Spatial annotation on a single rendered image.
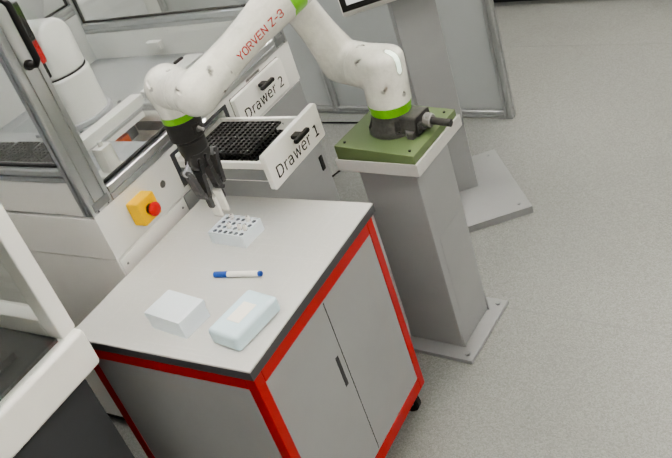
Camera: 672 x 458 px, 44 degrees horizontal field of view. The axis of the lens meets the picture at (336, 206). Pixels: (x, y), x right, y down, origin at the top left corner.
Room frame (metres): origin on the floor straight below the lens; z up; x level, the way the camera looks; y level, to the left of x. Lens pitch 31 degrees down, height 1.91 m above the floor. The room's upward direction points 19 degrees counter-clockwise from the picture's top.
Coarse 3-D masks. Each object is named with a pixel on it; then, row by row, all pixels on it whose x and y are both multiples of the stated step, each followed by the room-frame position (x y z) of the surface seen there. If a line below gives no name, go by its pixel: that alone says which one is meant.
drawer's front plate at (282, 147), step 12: (312, 108) 2.19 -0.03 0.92; (300, 120) 2.14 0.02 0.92; (312, 120) 2.18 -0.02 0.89; (288, 132) 2.09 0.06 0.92; (312, 132) 2.17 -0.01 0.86; (324, 132) 2.21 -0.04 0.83; (276, 144) 2.04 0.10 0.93; (288, 144) 2.07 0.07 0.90; (300, 144) 2.11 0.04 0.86; (312, 144) 2.15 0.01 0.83; (264, 156) 1.99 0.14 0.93; (276, 156) 2.02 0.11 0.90; (288, 156) 2.06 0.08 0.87; (300, 156) 2.10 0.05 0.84; (264, 168) 1.99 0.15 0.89; (288, 168) 2.05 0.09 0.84; (276, 180) 1.99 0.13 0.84
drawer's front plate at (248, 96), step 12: (276, 60) 2.64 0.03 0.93; (264, 72) 2.58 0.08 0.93; (276, 72) 2.62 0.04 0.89; (252, 84) 2.52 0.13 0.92; (276, 84) 2.60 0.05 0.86; (288, 84) 2.65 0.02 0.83; (240, 96) 2.46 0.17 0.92; (252, 96) 2.50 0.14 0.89; (276, 96) 2.59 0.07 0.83; (240, 108) 2.44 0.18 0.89; (252, 108) 2.48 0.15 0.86; (264, 108) 2.53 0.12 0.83
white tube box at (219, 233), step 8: (224, 216) 1.98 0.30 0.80; (240, 216) 1.95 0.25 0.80; (216, 224) 1.95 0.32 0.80; (224, 224) 1.94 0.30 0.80; (232, 224) 1.94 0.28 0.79; (248, 224) 1.90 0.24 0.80; (256, 224) 1.89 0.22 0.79; (208, 232) 1.93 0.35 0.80; (216, 232) 1.92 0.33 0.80; (224, 232) 1.91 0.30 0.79; (232, 232) 1.90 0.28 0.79; (240, 232) 1.87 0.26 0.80; (248, 232) 1.87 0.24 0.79; (256, 232) 1.88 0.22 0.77; (216, 240) 1.92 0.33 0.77; (224, 240) 1.89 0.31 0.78; (232, 240) 1.87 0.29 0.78; (240, 240) 1.85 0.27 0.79; (248, 240) 1.86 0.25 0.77
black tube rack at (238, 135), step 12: (216, 132) 2.30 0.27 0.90; (228, 132) 2.28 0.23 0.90; (240, 132) 2.24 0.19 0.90; (252, 132) 2.22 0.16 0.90; (264, 132) 2.19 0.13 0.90; (276, 132) 2.22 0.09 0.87; (216, 144) 2.22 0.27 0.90; (228, 144) 2.19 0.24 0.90; (240, 144) 2.17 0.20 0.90; (252, 144) 2.14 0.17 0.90; (264, 144) 2.17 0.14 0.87; (228, 156) 2.18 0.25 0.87; (240, 156) 2.15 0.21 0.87; (252, 156) 2.13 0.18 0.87
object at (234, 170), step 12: (216, 120) 2.40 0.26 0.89; (228, 120) 2.39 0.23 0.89; (240, 120) 2.36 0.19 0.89; (252, 120) 2.33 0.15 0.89; (264, 120) 2.30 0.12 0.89; (276, 120) 2.27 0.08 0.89; (288, 120) 2.24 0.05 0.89; (204, 132) 2.35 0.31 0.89; (180, 156) 2.24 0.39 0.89; (228, 168) 2.10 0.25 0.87; (240, 168) 2.07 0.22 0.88; (252, 168) 2.04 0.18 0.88; (240, 180) 2.08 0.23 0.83; (252, 180) 2.05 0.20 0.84; (264, 180) 2.02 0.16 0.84
